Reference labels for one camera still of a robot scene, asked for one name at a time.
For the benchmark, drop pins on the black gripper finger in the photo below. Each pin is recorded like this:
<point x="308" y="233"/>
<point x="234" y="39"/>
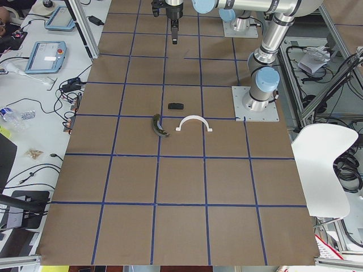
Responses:
<point x="174" y="31"/>

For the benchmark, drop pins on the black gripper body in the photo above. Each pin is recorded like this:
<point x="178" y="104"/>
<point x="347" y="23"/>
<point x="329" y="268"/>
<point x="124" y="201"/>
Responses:
<point x="174" y="12"/>

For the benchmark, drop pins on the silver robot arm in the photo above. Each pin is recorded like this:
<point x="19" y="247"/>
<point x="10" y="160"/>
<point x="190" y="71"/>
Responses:
<point x="237" y="20"/>
<point x="265" y="79"/>

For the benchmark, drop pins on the black brake pad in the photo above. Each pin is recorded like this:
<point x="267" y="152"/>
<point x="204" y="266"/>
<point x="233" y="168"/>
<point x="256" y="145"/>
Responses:
<point x="175" y="106"/>

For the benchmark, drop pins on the green curved brake shoe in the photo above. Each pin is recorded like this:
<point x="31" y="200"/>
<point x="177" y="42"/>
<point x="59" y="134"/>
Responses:
<point x="156" y="125"/>

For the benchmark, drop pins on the blue teach pendant far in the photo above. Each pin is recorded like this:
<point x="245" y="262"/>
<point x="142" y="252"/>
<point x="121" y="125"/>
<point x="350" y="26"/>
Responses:
<point x="60" y="20"/>

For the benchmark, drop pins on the blue teach pendant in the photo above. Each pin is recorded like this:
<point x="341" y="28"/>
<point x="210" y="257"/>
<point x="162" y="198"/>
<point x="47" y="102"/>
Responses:
<point x="60" y="20"/>
<point x="46" y="57"/>

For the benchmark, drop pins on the black power adapter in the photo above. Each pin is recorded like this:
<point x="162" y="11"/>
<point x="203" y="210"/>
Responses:
<point x="72" y="84"/>

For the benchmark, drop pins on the blue teach pendant near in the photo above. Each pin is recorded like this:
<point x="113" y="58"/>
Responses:
<point x="46" y="57"/>

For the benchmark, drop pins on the clear plastic water bottle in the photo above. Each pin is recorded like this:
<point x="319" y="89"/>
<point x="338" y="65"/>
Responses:
<point x="17" y="121"/>

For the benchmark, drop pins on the white plastic chair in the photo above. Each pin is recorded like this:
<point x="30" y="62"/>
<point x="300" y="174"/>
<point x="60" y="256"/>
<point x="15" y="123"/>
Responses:
<point x="315" y="149"/>

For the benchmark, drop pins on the black laptop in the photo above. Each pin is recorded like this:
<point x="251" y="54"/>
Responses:
<point x="7" y="157"/>

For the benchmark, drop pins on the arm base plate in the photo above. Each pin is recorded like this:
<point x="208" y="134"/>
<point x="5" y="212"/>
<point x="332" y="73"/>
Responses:
<point x="250" y="110"/>
<point x="251" y="33"/>

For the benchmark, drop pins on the aluminium frame post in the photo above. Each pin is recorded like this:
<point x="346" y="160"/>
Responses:
<point x="79" y="18"/>

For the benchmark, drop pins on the white curved plastic bracket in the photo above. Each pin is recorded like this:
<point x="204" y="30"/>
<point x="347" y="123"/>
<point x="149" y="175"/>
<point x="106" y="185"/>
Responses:
<point x="194" y="119"/>

